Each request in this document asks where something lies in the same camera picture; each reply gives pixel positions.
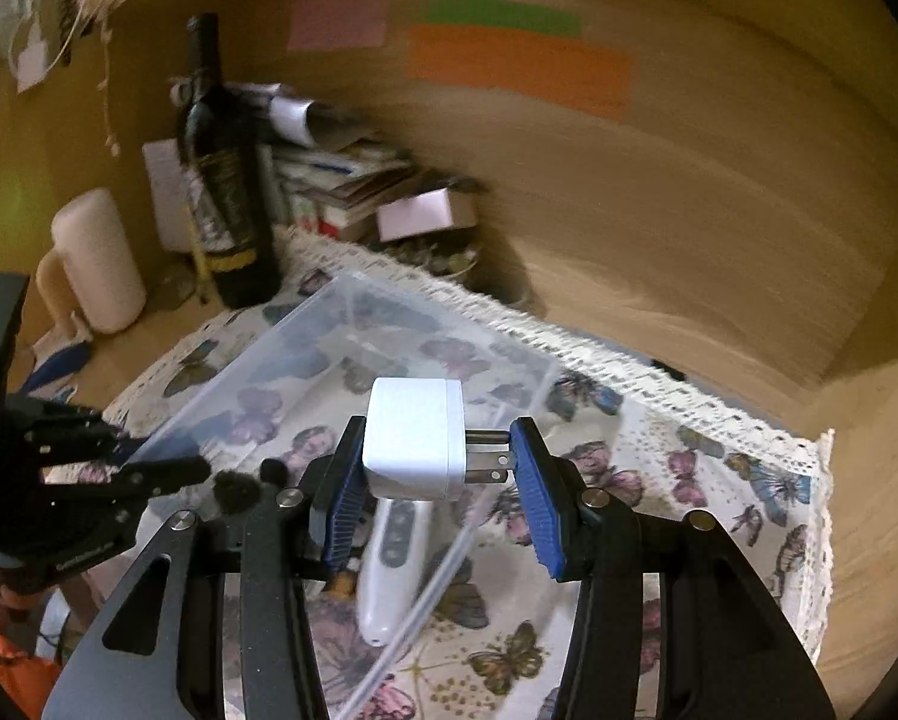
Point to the orange sticky note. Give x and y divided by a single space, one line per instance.
524 71

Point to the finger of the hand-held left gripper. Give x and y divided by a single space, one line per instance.
66 431
156 478

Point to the black makeup brush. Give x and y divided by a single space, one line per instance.
274 470

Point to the rolled printed papers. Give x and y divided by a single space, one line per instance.
291 114

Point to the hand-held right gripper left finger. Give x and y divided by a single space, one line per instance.
344 514

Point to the dark wine bottle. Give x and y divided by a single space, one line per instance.
239 270

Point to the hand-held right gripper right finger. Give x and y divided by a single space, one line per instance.
542 514

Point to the pale pink card box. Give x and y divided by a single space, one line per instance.
419 211

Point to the pink sticky note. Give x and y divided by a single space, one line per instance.
340 13

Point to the orange clothing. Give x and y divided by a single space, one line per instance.
6 667

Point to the green sticky note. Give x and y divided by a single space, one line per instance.
501 16

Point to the white charger plug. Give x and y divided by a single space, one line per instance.
411 435

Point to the stack of booklets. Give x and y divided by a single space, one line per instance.
344 187

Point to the clear plastic storage box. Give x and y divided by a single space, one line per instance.
306 360

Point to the white handheld massager device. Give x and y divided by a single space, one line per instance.
389 592

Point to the pile of small trinkets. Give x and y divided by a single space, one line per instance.
437 259

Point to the butterfly print lace cloth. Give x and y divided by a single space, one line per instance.
704 480

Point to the cream ceramic mug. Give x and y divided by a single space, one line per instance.
104 262

